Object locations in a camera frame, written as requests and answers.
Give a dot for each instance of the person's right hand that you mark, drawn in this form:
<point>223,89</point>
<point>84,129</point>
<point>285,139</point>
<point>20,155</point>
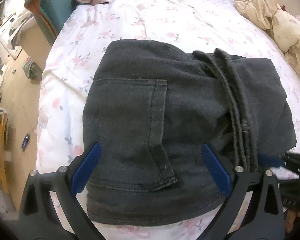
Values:
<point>291,216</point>

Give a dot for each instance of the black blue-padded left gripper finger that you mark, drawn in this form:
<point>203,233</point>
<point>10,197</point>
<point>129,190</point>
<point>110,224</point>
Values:
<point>264,218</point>
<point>38,218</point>

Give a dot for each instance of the teal orange-edged cushion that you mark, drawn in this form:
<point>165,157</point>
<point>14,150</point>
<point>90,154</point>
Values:
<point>51,15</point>

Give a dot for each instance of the dark grey denim pants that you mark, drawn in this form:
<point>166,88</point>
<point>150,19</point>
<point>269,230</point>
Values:
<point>152,106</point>

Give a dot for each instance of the wooden chair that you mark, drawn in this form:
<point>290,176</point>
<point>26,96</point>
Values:
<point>3,177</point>

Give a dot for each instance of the cream floral crumpled quilt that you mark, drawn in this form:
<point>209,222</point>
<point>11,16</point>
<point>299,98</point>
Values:
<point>280,25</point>

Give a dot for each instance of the white floral bed sheet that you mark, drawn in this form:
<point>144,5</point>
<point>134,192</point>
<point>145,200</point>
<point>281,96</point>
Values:
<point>202,25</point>

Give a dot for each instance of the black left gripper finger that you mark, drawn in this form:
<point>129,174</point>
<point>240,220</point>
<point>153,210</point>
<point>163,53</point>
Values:
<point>268,161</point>

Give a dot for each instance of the small blue object on floor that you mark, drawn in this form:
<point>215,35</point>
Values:
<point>25,142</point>

